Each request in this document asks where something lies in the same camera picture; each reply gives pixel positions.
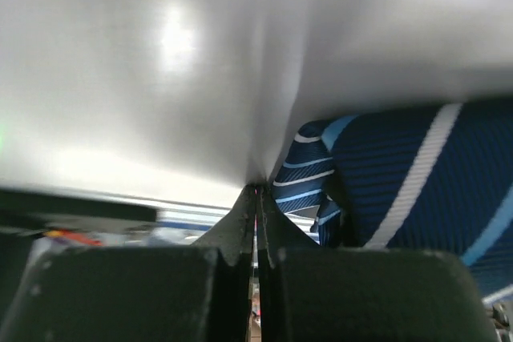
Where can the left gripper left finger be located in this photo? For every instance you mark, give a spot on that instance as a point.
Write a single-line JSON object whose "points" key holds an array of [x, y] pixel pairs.
{"points": [[196, 292]]}

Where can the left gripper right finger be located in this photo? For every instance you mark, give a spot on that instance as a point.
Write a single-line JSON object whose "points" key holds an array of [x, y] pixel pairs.
{"points": [[311, 293]]}

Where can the navy blue striped tie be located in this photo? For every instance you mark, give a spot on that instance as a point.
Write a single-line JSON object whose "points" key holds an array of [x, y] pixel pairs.
{"points": [[432, 177]]}

